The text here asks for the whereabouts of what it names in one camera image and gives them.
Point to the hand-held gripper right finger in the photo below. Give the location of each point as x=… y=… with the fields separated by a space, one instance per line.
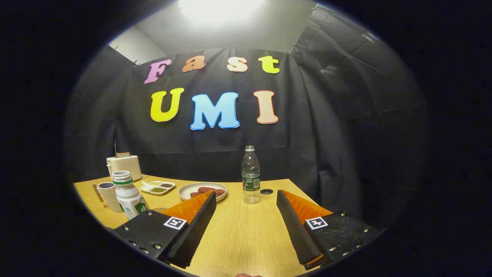
x=294 y=227

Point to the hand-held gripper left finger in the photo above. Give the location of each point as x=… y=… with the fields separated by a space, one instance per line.
x=194 y=227

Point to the round wooden coaster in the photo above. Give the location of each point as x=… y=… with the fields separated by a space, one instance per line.
x=159 y=210

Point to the white juice bottle green label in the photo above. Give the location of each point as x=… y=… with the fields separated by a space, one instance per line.
x=128 y=197

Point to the small black bottle cap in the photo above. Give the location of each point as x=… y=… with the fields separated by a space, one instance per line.
x=266 y=191

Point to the clear plastic water bottle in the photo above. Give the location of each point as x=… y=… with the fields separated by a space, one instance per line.
x=251 y=175

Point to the white round plate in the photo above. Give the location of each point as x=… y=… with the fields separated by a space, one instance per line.
x=185 y=191

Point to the red meat pieces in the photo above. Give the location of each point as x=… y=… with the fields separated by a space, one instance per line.
x=209 y=191

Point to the wooden table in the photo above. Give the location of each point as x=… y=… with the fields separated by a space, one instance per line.
x=246 y=231

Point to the white divided dish with beans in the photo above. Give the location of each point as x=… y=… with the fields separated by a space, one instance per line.
x=157 y=187

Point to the cream toaster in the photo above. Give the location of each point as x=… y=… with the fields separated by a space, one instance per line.
x=127 y=165

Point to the black backdrop cloth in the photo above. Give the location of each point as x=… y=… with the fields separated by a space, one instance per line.
x=326 y=134

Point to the toast slice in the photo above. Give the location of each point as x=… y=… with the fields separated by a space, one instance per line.
x=122 y=154

